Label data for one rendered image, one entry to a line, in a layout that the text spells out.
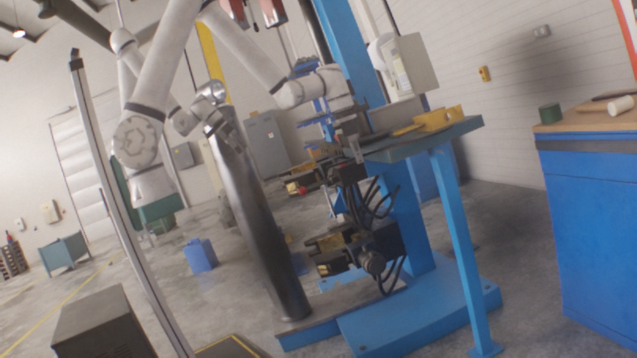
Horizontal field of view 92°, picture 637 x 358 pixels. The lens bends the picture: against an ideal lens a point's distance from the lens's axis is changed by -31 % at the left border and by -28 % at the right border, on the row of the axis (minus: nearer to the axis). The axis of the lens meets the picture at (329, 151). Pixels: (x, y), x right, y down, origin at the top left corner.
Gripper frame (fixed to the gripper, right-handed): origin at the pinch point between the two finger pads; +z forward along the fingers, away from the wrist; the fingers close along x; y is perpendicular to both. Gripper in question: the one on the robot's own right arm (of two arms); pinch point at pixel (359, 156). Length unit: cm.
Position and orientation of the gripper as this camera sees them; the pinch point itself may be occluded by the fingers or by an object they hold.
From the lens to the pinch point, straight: 149.0
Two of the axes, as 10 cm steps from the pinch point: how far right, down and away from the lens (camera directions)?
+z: 3.3, 9.4, 0.8
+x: -0.5, 1.0, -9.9
